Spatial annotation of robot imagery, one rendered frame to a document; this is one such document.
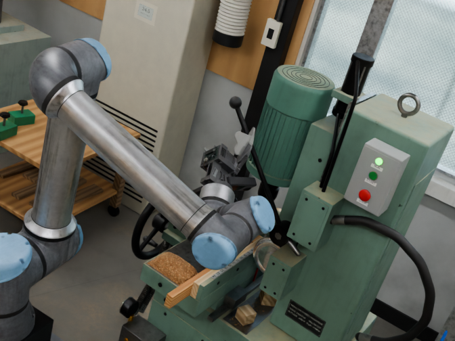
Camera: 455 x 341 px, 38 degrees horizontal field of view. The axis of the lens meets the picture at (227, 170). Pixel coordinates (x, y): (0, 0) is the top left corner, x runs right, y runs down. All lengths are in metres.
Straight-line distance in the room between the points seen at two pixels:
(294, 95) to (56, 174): 0.67
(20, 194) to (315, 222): 2.01
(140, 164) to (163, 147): 2.07
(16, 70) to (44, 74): 2.38
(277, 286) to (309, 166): 0.34
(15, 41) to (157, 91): 0.89
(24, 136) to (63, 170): 1.45
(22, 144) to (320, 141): 1.75
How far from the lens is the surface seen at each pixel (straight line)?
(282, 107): 1.77
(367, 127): 1.65
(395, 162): 1.57
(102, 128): 1.49
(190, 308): 1.87
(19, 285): 1.90
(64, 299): 3.12
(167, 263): 1.90
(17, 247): 1.89
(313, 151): 1.77
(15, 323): 1.98
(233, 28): 3.26
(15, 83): 3.96
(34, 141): 3.20
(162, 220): 2.24
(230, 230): 1.44
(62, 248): 1.97
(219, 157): 1.69
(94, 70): 1.66
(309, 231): 1.71
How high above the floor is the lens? 2.07
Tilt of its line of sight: 28 degrees down
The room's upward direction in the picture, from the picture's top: 16 degrees clockwise
